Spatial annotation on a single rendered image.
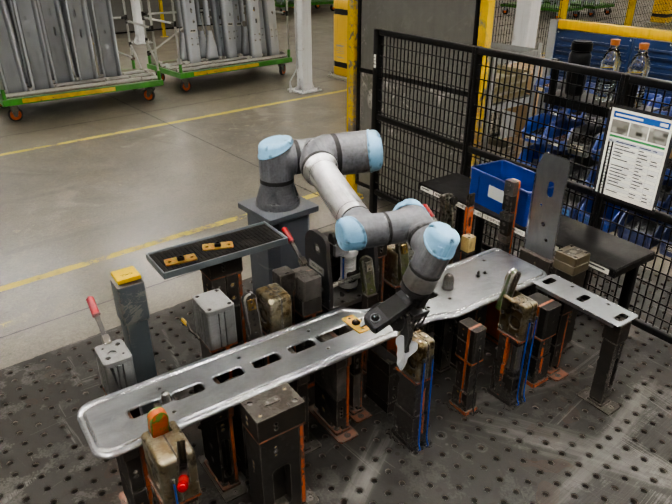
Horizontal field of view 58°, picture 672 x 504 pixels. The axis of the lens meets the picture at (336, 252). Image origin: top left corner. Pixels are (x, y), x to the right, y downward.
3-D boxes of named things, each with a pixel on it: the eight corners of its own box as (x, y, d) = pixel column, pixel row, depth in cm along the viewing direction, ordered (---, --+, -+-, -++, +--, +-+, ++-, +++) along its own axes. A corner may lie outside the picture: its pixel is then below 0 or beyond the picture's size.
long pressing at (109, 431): (101, 473, 120) (99, 468, 120) (72, 409, 137) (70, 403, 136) (552, 276, 190) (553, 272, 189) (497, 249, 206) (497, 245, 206)
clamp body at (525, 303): (509, 413, 177) (526, 312, 161) (479, 391, 186) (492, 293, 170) (529, 401, 182) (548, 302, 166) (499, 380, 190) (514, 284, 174)
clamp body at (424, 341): (411, 459, 162) (419, 352, 146) (382, 431, 171) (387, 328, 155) (436, 444, 166) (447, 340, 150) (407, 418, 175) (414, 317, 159)
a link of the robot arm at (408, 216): (378, 199, 138) (397, 229, 130) (423, 193, 141) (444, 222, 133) (374, 227, 143) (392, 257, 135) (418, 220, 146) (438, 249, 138)
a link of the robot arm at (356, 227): (286, 130, 165) (347, 221, 127) (324, 127, 168) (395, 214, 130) (286, 169, 171) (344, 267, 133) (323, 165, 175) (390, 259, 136)
